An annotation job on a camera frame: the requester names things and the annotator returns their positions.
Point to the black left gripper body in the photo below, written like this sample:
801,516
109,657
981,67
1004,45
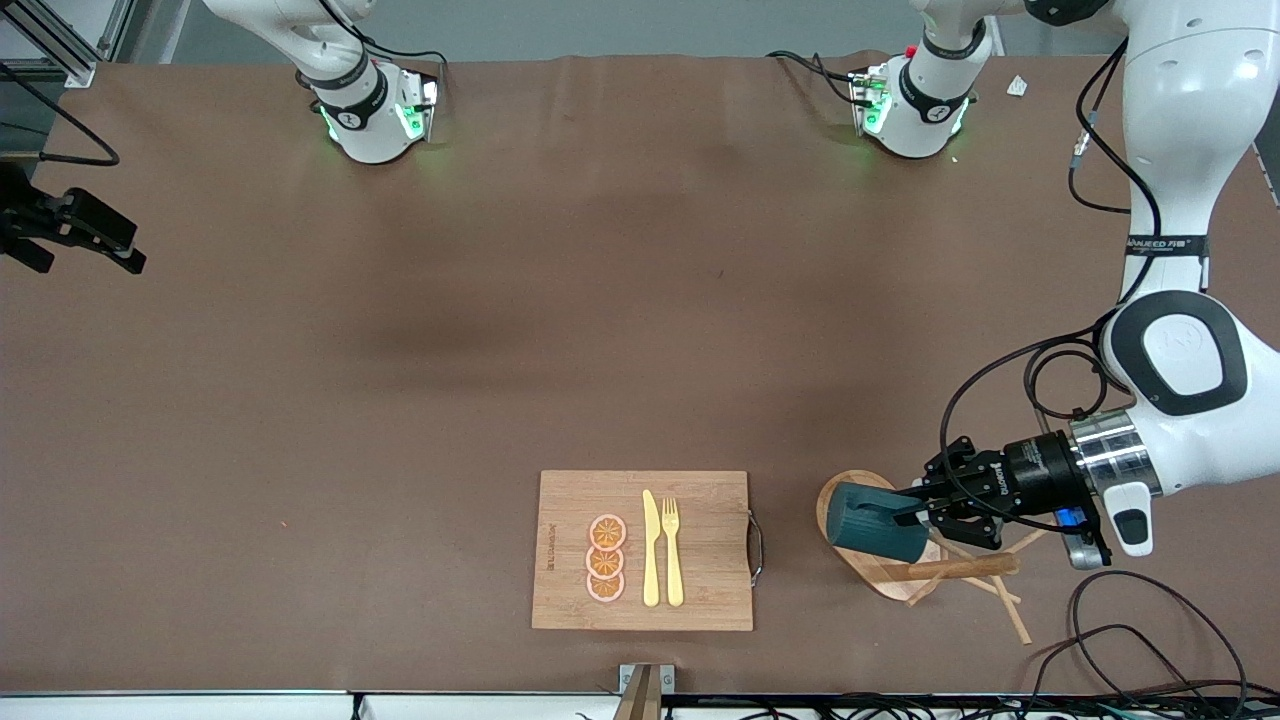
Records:
1032,472

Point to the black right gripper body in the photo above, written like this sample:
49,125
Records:
22,222

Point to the dark green cup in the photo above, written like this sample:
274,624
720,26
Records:
865,530

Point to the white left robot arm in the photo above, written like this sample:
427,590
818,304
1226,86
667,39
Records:
1190,100

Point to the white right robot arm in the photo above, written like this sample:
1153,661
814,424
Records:
370,130

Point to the wooden cup rack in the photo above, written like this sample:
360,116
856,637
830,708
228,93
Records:
890,582

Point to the bamboo cutting board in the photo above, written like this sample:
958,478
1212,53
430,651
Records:
700,560

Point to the yellow plastic fork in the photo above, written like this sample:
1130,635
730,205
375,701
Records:
673,570

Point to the yellow plastic knife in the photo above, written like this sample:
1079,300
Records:
651,560

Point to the orange slice toy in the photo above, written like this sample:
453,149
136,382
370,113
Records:
607,532

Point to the brown angled bar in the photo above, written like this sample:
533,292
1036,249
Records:
640,700

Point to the small white paper scrap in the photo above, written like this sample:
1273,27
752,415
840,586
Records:
1017,86

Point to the aluminium frame profile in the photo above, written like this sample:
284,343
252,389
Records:
75,60

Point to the grey metal bracket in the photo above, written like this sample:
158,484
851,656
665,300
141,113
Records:
668,678

